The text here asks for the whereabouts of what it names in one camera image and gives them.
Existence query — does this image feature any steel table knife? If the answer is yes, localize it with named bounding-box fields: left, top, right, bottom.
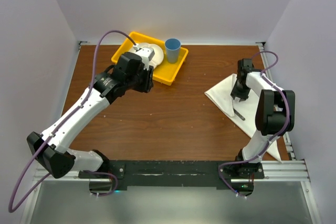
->
left=234, top=109, right=245, bottom=121

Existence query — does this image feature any yellow plastic tray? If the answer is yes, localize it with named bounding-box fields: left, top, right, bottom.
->
left=111, top=31, right=189, bottom=87

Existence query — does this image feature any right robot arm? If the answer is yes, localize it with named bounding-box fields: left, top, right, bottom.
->
left=223, top=59, right=295, bottom=178

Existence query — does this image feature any white divided plate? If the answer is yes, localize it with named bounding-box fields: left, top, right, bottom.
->
left=129, top=42, right=164, bottom=69

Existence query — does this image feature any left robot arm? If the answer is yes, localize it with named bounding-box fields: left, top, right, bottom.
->
left=27, top=47, right=154, bottom=178

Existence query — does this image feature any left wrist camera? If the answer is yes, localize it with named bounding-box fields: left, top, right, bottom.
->
left=132, top=44, right=155, bottom=69

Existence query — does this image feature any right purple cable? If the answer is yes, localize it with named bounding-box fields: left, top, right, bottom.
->
left=218, top=50, right=289, bottom=198

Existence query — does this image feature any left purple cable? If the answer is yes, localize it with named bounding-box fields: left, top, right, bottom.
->
left=7, top=30, right=139, bottom=213

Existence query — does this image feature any purple cable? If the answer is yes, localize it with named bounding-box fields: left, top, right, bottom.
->
left=7, top=30, right=139, bottom=213
left=218, top=50, right=289, bottom=198

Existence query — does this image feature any white cloth napkin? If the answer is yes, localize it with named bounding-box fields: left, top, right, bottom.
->
left=205, top=73, right=283, bottom=163

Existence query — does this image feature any blue plastic cup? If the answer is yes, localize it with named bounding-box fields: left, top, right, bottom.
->
left=165, top=38, right=181, bottom=63

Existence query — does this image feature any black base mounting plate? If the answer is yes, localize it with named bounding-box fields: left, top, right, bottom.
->
left=78, top=159, right=265, bottom=196

